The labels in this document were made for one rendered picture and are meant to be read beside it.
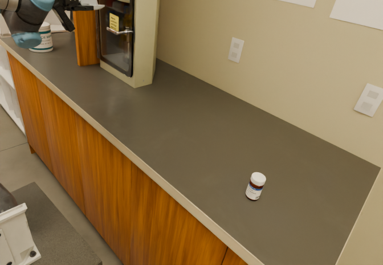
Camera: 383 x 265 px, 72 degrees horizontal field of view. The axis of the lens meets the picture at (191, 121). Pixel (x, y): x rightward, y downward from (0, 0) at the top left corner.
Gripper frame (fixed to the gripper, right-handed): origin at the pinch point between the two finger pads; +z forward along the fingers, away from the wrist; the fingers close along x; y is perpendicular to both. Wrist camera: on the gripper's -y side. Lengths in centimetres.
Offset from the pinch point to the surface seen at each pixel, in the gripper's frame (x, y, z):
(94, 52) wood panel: 32.0, -30.8, 14.8
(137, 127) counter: -34, -37, -5
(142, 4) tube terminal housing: -5.0, 1.3, 18.4
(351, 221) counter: -108, -37, 16
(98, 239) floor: -8, -131, -12
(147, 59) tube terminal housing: -5.0, -23.6, 22.6
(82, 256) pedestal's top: -67, -37, -44
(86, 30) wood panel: 32.0, -18.4, 11.4
